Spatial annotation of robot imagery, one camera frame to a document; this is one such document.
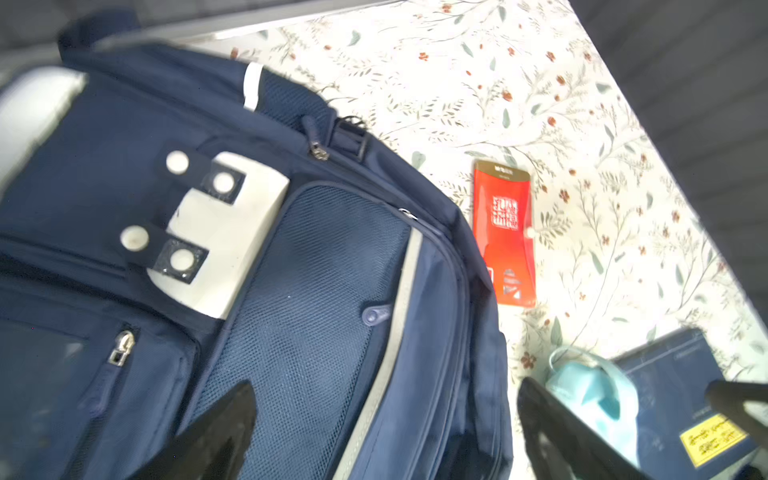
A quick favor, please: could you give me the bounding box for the red card pack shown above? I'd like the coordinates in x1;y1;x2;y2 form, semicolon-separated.
472;160;537;309

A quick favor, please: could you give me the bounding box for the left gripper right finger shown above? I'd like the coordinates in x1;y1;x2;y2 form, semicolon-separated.
517;377;646;480

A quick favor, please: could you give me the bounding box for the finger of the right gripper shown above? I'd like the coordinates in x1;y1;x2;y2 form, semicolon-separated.
705;380;767;450

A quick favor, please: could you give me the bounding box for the light blue pencil pouch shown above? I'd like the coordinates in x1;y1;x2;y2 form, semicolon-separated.
545;346;640;467

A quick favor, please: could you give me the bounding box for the navy blue student backpack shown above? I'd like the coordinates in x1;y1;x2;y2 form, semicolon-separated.
1;9;513;479

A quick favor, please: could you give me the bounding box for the navy notebook yellow label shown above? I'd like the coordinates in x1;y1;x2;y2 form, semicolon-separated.
614;328;757;479

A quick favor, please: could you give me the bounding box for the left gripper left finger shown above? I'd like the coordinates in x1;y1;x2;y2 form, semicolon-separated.
132;381;257;479

